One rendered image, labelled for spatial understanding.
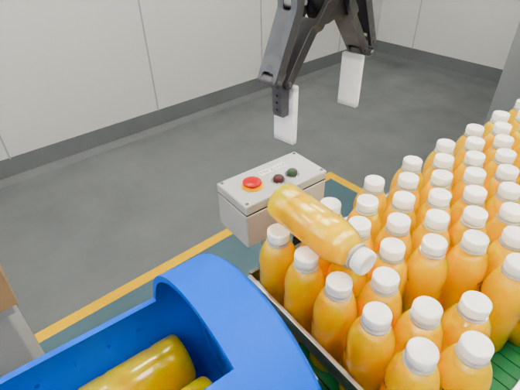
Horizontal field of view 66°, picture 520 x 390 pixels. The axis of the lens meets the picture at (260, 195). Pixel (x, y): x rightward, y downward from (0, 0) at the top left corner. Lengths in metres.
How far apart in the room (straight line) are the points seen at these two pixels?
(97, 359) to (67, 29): 2.71
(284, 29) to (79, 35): 2.78
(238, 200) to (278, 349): 0.40
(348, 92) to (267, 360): 0.36
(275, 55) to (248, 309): 0.25
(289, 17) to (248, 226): 0.42
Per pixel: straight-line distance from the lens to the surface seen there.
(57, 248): 2.52
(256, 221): 0.75
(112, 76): 3.29
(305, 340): 0.69
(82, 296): 2.19
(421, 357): 0.56
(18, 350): 0.94
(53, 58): 3.13
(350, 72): 0.56
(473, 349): 0.59
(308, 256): 0.64
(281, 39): 0.42
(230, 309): 0.39
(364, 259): 0.58
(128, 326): 0.58
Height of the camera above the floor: 1.54
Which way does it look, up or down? 36 degrees down
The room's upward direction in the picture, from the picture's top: 1 degrees counter-clockwise
